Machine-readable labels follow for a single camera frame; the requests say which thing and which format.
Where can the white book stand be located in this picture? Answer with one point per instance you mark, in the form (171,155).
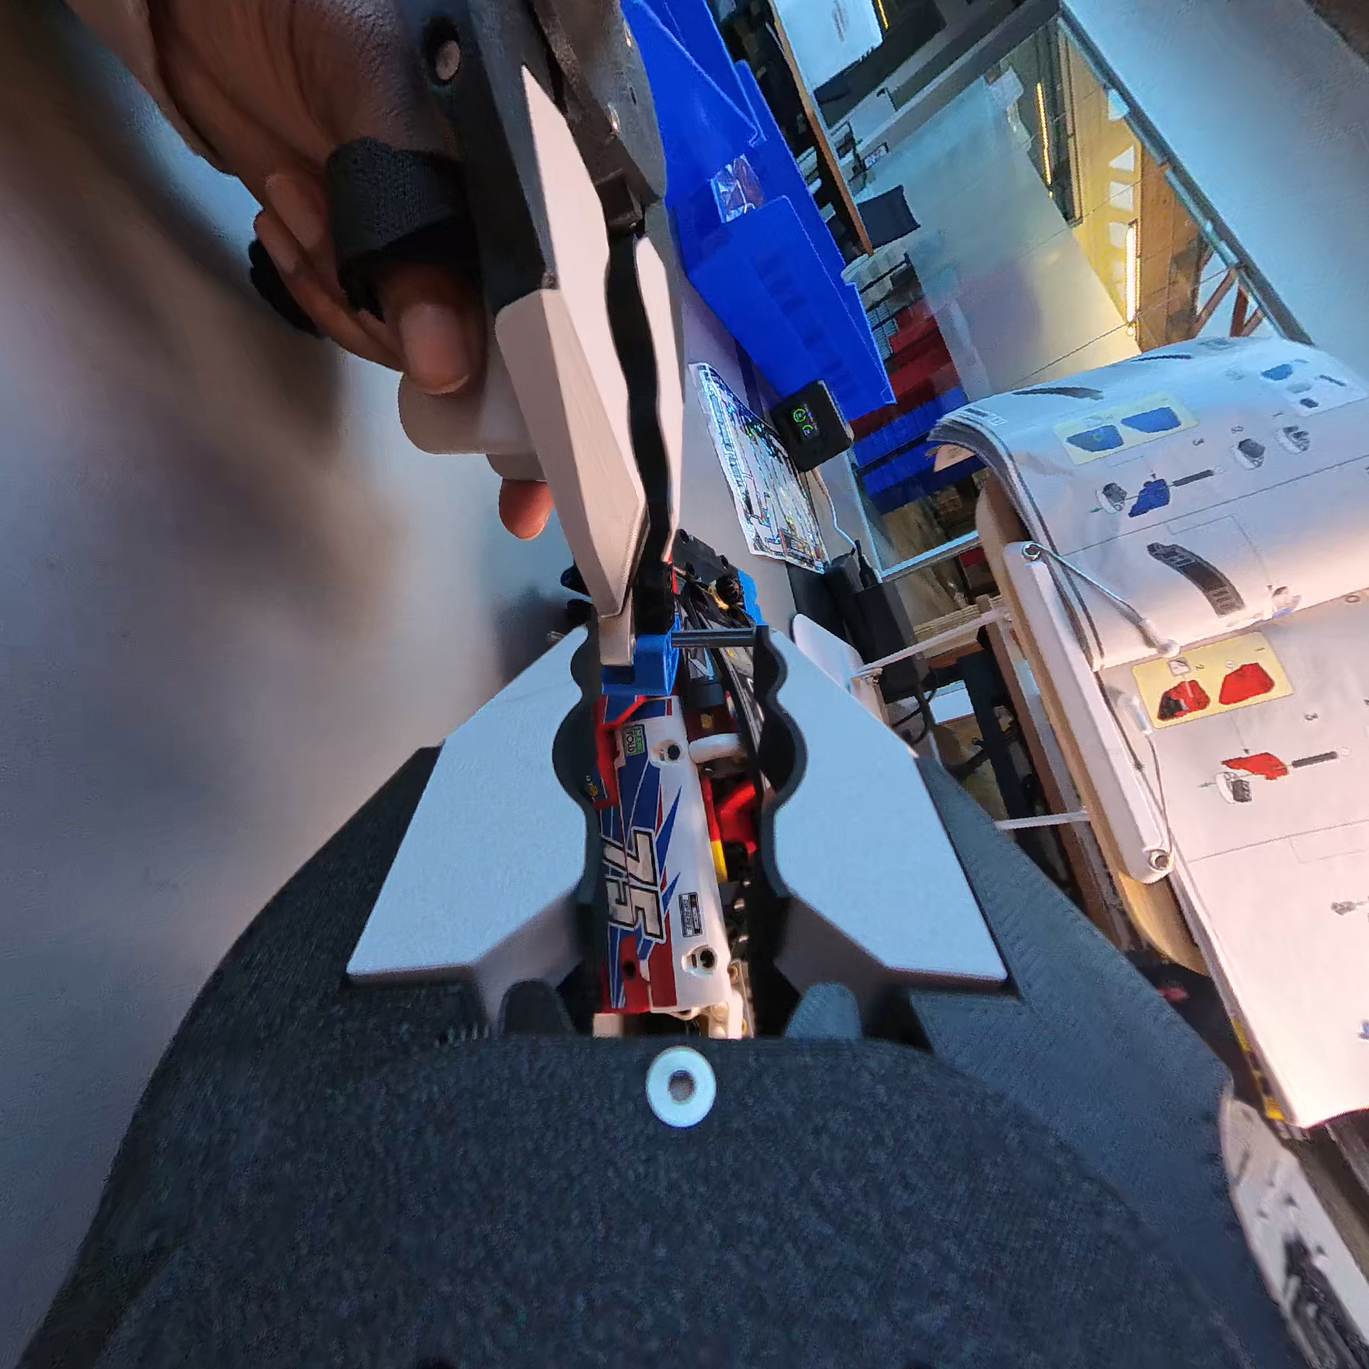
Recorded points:
(1082,705)

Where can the blue lego panel piece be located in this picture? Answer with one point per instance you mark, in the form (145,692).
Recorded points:
(655,668)

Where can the black power adapter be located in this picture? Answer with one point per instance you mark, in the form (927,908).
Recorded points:
(878,631)

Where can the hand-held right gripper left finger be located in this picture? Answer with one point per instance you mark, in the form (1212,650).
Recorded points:
(472,855)

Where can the lego instruction booklet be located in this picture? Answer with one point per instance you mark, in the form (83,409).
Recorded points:
(1230,513)

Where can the black office chair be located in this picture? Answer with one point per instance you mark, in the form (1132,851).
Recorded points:
(891,213)

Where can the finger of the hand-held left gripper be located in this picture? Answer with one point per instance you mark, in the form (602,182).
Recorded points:
(578,427)
(664,406)

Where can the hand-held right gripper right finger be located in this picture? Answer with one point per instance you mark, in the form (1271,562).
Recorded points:
(888,865)

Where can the white lego liftarm piece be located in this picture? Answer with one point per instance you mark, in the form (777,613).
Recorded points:
(619,642)

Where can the large blue storage bin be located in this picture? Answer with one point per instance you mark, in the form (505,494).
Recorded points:
(792,288)

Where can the grey lego axle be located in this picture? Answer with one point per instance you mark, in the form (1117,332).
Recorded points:
(723,635)

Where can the black charger with green display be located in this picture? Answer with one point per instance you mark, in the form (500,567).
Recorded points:
(814,425)

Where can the black lego set box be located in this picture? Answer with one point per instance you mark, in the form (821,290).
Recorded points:
(1305,1229)

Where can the lego sticker sheet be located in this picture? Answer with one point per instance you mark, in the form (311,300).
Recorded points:
(761,471)

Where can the person's left hand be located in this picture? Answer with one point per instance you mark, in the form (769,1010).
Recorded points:
(268,75)

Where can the white storage box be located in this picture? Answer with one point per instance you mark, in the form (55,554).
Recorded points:
(829,37)

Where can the lego race car model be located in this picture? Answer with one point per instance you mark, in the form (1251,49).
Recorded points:
(653,855)

